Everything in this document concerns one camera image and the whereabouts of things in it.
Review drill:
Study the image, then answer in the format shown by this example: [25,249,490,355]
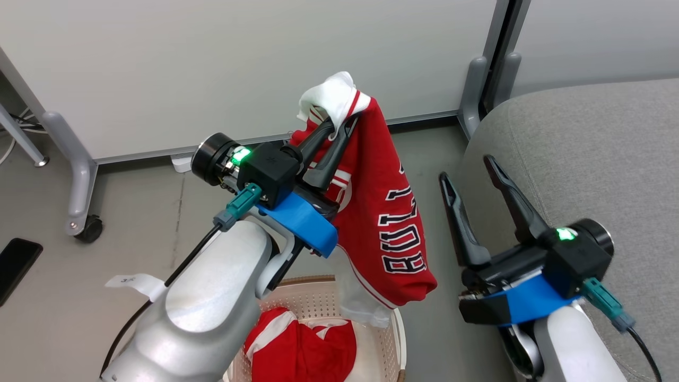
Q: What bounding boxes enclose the arm teal cable connector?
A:
[581,279,636,333]
[213,183,263,232]

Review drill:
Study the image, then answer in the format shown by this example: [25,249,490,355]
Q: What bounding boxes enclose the cream perforated laundry basket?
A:
[223,275,408,382]

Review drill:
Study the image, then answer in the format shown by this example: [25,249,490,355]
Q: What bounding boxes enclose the white paper cable tag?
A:
[105,273,166,303]

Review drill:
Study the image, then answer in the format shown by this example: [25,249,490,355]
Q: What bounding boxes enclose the wide white partition panel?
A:
[0,0,510,162]

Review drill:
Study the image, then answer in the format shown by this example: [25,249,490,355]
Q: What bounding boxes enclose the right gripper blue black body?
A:
[458,245,582,327]

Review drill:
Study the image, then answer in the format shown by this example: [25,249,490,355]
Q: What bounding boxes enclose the red jersey with black lettering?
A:
[289,72,438,327]

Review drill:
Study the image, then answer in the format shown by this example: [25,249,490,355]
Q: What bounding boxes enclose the black cable behind table leg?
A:
[11,113,46,131]

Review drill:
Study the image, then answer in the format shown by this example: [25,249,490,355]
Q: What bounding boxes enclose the white cable behind table leg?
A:
[0,109,46,165]

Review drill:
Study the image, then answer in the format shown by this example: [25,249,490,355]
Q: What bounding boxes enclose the black smartphone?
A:
[0,238,44,307]

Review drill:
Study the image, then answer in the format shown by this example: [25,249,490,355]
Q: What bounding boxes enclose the left arm teal cable connector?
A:
[213,183,263,232]

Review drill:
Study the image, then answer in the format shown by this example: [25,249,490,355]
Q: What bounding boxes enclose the narrow white partition panel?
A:
[512,0,679,99]

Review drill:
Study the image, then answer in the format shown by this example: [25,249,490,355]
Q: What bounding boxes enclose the grey upright partition leg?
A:
[459,56,489,140]
[496,51,521,109]

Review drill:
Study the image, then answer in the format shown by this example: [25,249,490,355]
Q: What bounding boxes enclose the grey metal table leg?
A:
[0,103,50,168]

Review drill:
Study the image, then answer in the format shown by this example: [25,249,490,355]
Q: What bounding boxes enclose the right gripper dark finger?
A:
[483,154,553,246]
[438,171,493,268]

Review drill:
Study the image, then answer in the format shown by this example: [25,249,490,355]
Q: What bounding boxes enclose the red white striped garment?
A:
[243,307,357,382]

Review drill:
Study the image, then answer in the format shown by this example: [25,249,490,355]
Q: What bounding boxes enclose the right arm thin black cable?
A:
[628,327,664,382]

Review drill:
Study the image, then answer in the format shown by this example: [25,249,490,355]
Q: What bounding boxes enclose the grey fabric sofa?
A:
[457,79,679,382]

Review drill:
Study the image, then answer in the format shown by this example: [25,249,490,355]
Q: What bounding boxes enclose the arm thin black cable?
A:
[100,223,223,378]
[628,327,664,382]

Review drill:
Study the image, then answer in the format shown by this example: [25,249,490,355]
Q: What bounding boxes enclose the black caster wheel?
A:
[74,215,104,244]

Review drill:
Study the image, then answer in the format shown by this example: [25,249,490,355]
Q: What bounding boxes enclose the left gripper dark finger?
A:
[301,116,360,193]
[286,118,337,165]

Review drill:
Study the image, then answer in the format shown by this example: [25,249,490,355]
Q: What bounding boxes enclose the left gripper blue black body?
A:
[259,178,340,258]

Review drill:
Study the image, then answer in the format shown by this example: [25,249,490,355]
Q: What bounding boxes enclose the grey partition leg with caster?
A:
[41,110,99,237]

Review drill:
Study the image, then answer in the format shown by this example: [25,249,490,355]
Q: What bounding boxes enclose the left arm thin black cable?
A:
[100,223,223,378]

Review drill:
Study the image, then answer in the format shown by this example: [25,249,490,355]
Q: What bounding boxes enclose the right arm teal cable connector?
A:
[581,279,636,333]

